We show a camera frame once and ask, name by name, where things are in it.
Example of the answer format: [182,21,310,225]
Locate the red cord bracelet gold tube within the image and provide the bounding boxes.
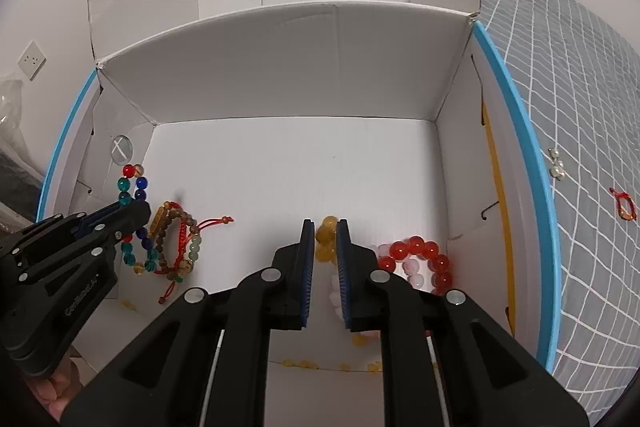
[610,188,637,223]
[149,201,235,305]

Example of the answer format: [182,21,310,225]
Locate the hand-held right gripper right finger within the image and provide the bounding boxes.
[336,218,591,427]

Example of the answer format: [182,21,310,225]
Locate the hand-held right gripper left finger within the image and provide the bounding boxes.
[60,218,317,427]

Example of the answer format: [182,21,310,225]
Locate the pink bead bracelet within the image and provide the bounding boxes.
[327,243,426,323]

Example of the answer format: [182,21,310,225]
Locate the red bead bracelet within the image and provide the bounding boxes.
[377,235,455,297]

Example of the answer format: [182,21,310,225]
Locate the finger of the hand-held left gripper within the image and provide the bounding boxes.
[75,203,152,259]
[35,202,132,235]

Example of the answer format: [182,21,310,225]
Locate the multicolour glass bead bracelet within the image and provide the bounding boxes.
[116,163,161,277]

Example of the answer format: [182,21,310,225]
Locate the brown wooden bead bracelet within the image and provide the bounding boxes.
[150,202,206,284]

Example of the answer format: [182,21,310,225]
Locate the white wall socket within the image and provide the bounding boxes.
[17,39,47,82]

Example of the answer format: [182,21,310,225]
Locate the white pearl earrings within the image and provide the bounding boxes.
[547,148,567,180]

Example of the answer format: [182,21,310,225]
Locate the blue and white cardboard box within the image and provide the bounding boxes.
[39,0,561,427]

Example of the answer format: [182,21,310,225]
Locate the person's left hand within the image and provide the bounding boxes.
[26,358,85,419]

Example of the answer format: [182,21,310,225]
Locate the yellow amber bead bracelet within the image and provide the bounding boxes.
[314,215,342,265]

